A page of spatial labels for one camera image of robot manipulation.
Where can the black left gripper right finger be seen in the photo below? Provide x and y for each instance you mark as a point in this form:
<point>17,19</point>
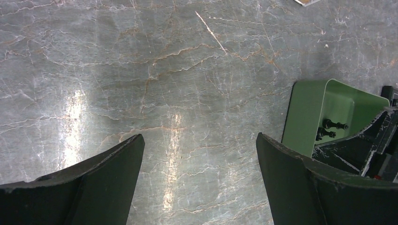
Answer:
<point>304,191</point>

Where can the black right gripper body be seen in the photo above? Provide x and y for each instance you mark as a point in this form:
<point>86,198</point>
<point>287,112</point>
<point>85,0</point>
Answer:
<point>371,152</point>

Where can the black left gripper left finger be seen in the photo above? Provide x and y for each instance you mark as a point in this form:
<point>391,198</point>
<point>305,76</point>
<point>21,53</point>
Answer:
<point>96,191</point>

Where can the black chess piece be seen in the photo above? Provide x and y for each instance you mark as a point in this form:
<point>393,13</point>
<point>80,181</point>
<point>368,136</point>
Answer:
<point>321,132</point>
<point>327,124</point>

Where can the green plastic tray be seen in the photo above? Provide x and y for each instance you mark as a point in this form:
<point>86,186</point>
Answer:
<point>312,101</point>

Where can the white wire wooden shelf rack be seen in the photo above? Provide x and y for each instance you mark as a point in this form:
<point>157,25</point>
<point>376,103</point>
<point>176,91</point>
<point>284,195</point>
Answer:
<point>306,3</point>

